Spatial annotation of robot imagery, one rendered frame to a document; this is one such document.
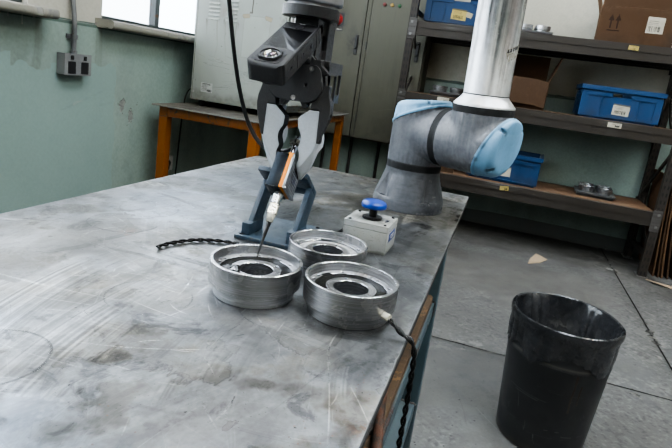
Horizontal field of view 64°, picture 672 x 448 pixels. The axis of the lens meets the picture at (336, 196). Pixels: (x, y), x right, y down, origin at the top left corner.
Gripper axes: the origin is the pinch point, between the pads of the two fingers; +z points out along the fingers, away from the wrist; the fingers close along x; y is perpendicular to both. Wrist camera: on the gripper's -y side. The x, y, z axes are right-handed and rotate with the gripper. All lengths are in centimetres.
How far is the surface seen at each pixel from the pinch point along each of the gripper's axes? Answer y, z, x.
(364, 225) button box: 13.6, 9.2, -8.4
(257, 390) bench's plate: -27.3, 13.1, -10.0
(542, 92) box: 341, -18, -52
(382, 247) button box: 13.5, 12.0, -11.7
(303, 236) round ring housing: 4.4, 10.0, -2.0
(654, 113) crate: 342, -14, -124
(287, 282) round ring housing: -12.2, 10.0, -6.2
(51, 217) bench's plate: -2.7, 13.2, 34.1
